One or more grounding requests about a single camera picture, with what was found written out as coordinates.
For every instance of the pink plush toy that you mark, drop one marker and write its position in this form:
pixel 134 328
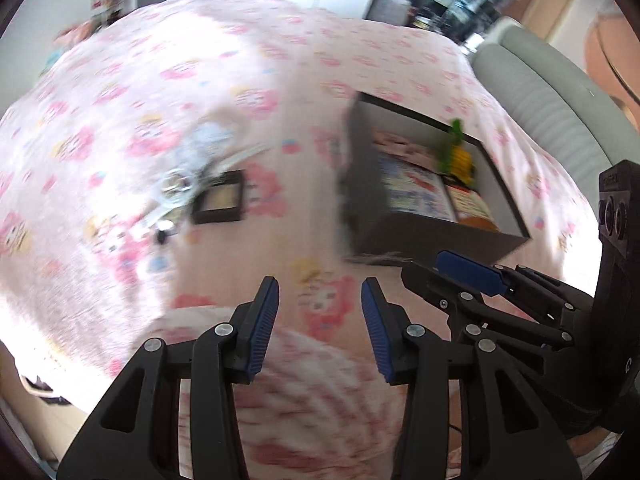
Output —
pixel 75 35

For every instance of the yellow pineapple toy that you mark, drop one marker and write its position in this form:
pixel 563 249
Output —
pixel 457 157

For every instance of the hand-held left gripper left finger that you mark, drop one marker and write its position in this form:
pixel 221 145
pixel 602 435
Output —
pixel 262 330

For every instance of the grey storage box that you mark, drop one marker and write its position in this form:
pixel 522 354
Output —
pixel 425 237

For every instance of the person's right forearm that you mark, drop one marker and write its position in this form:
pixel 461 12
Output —
pixel 595 447

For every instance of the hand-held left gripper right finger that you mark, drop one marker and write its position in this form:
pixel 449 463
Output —
pixel 375 330

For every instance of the orange red packet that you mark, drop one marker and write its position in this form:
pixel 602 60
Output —
pixel 472 207

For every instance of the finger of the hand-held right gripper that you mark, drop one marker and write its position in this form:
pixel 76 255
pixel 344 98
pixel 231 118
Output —
pixel 470 272
pixel 430 285

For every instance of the blue white printed packet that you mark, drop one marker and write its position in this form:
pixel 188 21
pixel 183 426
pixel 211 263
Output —
pixel 415 187

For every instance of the pink printed packet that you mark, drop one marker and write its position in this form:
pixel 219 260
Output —
pixel 400 145

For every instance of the pink printed fleece cloth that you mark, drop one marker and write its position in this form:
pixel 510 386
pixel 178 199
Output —
pixel 300 400

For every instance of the pink printed blanket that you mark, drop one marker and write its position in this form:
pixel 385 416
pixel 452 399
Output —
pixel 150 85

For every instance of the silver tube with black cap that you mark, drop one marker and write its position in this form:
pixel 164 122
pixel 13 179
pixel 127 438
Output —
pixel 200 180

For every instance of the black square compact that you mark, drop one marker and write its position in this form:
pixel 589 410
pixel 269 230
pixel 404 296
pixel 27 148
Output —
pixel 220 202

